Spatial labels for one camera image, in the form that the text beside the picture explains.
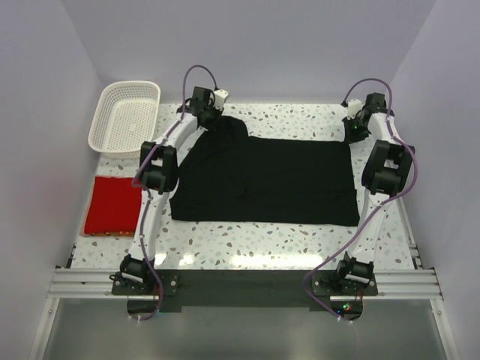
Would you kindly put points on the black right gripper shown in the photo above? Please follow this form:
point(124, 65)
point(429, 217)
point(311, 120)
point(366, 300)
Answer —
point(349, 137)

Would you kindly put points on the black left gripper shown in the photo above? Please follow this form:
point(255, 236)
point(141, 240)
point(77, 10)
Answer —
point(214, 126)

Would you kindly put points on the black t shirt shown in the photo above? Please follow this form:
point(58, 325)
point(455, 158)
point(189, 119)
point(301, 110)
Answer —
point(231, 176)

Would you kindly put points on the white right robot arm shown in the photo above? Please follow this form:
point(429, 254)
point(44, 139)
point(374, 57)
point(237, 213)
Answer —
point(384, 177)

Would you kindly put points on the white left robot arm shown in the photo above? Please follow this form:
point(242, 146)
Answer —
point(158, 175)

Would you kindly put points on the white plastic basket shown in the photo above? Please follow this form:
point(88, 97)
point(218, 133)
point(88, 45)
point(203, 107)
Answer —
point(125, 117)

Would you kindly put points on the red folded t shirt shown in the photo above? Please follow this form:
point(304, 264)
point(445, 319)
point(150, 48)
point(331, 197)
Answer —
point(113, 208)

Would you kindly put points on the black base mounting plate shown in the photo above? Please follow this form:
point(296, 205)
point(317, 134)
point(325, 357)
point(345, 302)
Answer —
point(179, 289)

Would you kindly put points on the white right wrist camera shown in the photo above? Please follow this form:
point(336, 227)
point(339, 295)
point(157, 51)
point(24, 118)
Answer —
point(354, 106)

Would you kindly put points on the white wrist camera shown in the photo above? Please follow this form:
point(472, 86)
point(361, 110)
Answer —
point(354, 106)
point(220, 98)

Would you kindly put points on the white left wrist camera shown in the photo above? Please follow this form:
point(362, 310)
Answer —
point(220, 98)

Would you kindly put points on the aluminium frame rail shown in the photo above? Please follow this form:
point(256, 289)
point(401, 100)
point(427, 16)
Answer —
point(93, 283)

